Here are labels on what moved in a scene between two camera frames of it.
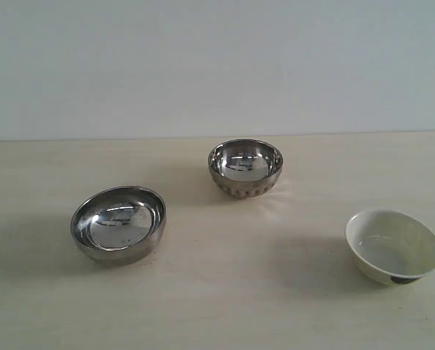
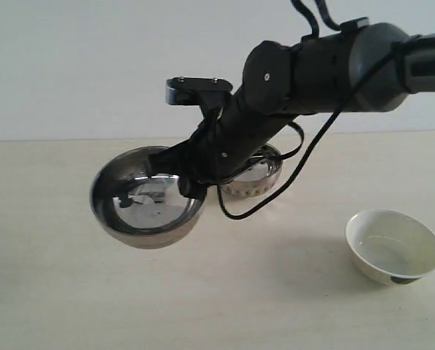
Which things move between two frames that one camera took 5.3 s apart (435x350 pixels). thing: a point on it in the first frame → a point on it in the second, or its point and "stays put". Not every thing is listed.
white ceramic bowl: x=392 y=247 stays put
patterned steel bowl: x=245 y=168 stays put
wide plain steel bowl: x=118 y=225 → x=139 y=209
